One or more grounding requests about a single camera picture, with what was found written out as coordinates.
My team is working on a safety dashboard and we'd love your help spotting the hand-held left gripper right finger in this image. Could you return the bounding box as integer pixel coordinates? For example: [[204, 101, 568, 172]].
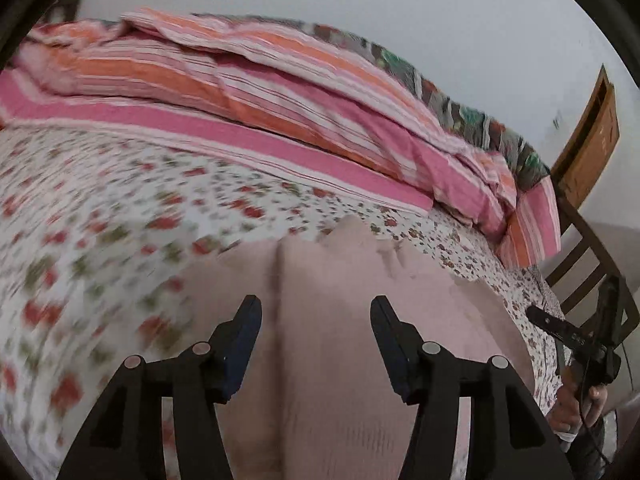
[[370, 296, 573, 480]]

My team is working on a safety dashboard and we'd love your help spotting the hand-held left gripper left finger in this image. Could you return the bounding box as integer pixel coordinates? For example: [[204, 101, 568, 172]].
[[57, 295, 263, 480]]

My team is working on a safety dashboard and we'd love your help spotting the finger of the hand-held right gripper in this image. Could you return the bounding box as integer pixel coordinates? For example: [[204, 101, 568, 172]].
[[526, 306, 576, 346]]

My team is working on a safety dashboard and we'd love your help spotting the pink knit sweater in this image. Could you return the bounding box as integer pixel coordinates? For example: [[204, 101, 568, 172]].
[[165, 217, 538, 480]]

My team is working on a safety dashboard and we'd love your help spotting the person's right hand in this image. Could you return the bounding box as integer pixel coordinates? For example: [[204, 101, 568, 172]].
[[552, 384, 608, 433]]

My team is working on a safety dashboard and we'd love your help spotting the wooden door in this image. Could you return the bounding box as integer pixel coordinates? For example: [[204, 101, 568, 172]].
[[550, 65, 621, 211]]

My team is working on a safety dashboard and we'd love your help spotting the floral bed sheet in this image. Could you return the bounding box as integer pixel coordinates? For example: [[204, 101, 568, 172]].
[[0, 127, 568, 480]]

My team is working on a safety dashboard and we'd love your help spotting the patchwork floral quilt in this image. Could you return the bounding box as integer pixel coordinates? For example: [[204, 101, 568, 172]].
[[280, 17, 551, 191]]

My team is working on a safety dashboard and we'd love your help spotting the pink striped quilt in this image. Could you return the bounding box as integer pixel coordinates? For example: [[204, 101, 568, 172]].
[[0, 7, 562, 268]]

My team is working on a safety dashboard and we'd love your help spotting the wooden headboard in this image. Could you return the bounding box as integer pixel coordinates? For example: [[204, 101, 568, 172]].
[[50, 0, 81, 23]]

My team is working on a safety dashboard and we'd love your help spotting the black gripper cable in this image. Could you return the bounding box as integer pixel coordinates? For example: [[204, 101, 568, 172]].
[[570, 345, 623, 468]]

